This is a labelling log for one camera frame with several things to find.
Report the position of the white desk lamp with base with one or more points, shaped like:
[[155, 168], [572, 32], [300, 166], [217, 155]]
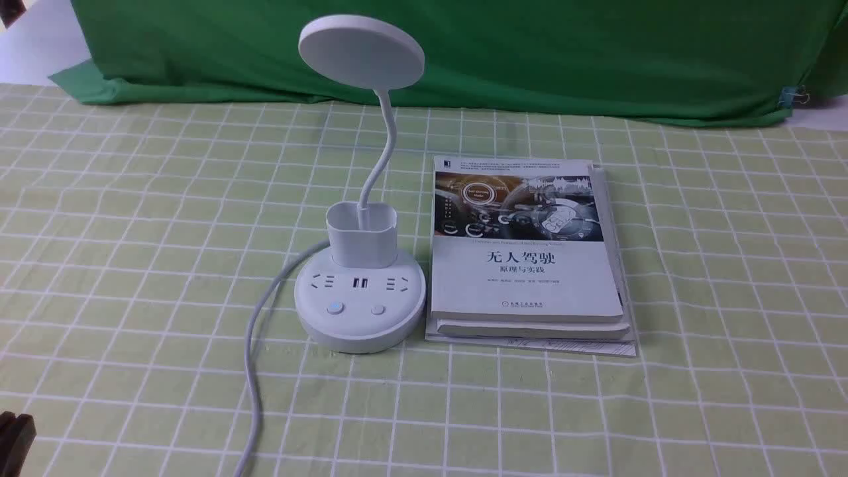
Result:
[[361, 294]]

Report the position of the white autonomous driving book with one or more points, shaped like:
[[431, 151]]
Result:
[[523, 278]]

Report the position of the green checkered tablecloth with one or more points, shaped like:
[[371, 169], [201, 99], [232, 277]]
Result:
[[136, 240]]

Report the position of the green backdrop cloth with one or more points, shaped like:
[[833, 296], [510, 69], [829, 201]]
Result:
[[682, 63]]

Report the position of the blue binder clip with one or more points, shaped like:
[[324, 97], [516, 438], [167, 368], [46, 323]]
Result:
[[795, 95]]

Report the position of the dark object at left edge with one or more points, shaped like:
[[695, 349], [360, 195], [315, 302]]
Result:
[[17, 436]]

